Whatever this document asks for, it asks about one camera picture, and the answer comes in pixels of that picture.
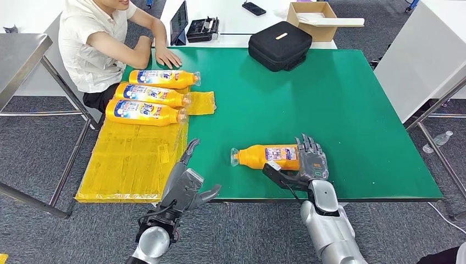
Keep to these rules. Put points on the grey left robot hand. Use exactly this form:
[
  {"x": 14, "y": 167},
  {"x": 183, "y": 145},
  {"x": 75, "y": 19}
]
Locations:
[{"x": 182, "y": 175}]

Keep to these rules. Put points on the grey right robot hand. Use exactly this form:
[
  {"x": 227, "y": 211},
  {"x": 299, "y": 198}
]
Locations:
[{"x": 313, "y": 164}]

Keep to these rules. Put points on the orange detergent bottle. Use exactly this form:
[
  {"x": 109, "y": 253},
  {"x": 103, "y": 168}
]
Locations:
[
  {"x": 251, "y": 157},
  {"x": 184, "y": 81},
  {"x": 171, "y": 116},
  {"x": 171, "y": 99}
]

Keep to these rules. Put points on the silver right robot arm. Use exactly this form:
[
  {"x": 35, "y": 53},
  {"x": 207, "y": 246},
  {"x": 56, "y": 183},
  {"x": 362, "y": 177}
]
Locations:
[{"x": 331, "y": 226}]

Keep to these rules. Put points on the person's left forearm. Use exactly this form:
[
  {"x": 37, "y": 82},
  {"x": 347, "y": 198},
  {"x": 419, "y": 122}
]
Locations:
[{"x": 157, "y": 34}]

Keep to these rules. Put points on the person's right forearm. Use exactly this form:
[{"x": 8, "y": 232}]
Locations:
[{"x": 140, "y": 44}]

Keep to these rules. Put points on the clear plastic water bottle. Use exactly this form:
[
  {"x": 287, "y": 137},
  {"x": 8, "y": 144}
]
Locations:
[{"x": 439, "y": 140}]

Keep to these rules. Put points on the white table leg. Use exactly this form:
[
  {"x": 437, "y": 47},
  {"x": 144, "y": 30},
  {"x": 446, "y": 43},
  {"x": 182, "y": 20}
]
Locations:
[{"x": 340, "y": 204}]

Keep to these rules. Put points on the yellow taped cardboard sheet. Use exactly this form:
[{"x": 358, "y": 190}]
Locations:
[{"x": 123, "y": 156}]

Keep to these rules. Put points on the person's left hand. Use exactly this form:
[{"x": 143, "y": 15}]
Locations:
[{"x": 168, "y": 57}]

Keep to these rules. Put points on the black zip case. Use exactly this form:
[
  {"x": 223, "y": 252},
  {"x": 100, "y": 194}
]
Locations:
[{"x": 275, "y": 51}]

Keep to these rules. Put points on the brown cardboard box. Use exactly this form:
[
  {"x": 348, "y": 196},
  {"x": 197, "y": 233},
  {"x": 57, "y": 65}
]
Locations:
[{"x": 322, "y": 33}]

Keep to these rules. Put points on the black plastic tool tray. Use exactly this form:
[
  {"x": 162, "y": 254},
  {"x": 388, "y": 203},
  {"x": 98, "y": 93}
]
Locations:
[{"x": 201, "y": 31}]

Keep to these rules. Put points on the white foam sheet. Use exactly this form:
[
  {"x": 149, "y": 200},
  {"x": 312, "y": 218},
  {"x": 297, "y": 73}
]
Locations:
[{"x": 342, "y": 22}]

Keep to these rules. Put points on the dark tablet with stand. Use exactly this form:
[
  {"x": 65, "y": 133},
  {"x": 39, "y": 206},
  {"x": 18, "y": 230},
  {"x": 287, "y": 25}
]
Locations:
[{"x": 178, "y": 22}]

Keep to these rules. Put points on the white table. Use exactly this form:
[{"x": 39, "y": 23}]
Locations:
[{"x": 233, "y": 22}]

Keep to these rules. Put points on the black smartphone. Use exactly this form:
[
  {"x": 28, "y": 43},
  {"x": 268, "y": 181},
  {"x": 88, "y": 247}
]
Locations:
[{"x": 254, "y": 8}]

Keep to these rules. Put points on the blue caster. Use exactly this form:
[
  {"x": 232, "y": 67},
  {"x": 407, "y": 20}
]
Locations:
[
  {"x": 149, "y": 3},
  {"x": 411, "y": 5}
]

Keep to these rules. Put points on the yellow tape scrap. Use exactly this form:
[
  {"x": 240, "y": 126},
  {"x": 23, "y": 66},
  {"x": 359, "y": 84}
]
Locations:
[{"x": 3, "y": 258}]

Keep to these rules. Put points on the stainless steel table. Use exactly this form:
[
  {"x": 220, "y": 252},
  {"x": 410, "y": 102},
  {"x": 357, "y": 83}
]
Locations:
[{"x": 22, "y": 53}]

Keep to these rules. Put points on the small dark object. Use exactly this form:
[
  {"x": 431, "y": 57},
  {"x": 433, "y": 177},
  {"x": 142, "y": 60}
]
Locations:
[{"x": 10, "y": 29}]

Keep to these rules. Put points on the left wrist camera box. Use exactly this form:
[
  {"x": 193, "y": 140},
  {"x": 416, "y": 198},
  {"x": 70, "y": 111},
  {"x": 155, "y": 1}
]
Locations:
[{"x": 184, "y": 189}]

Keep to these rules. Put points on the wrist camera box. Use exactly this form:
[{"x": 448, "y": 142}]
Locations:
[
  {"x": 184, "y": 189},
  {"x": 276, "y": 175}
]

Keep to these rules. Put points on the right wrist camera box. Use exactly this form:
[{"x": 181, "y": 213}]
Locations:
[{"x": 276, "y": 175}]

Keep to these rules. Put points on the steel table frame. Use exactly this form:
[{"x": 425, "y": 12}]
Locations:
[{"x": 449, "y": 116}]

